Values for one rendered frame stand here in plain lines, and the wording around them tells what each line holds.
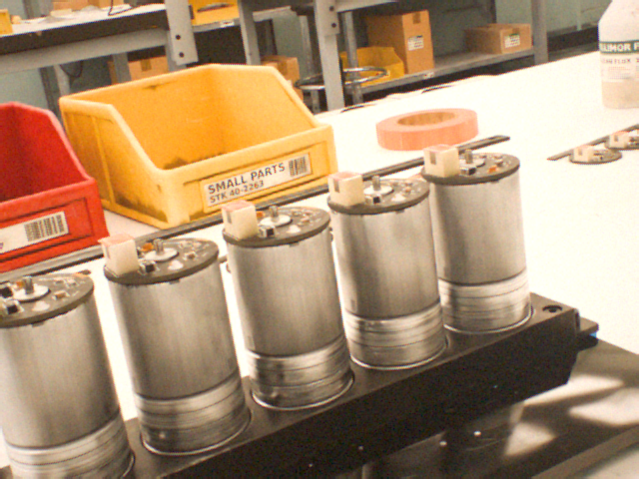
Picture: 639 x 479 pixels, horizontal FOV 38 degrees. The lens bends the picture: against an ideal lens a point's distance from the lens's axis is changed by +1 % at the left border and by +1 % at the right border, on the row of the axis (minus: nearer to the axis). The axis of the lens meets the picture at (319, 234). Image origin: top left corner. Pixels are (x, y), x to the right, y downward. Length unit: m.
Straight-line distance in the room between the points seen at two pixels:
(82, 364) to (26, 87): 4.42
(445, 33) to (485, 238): 5.27
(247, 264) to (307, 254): 0.01
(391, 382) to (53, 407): 0.08
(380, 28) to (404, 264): 4.80
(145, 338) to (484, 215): 0.09
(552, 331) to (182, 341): 0.10
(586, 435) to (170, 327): 0.09
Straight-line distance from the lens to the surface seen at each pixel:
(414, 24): 4.88
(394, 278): 0.22
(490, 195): 0.23
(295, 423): 0.21
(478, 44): 5.34
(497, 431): 0.22
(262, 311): 0.21
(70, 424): 0.19
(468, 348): 0.23
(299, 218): 0.21
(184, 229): 0.22
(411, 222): 0.22
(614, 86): 0.58
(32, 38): 2.48
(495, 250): 0.23
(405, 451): 0.21
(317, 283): 0.21
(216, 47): 4.84
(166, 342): 0.20
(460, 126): 0.53
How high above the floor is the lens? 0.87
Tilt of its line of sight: 18 degrees down
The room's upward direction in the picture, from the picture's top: 9 degrees counter-clockwise
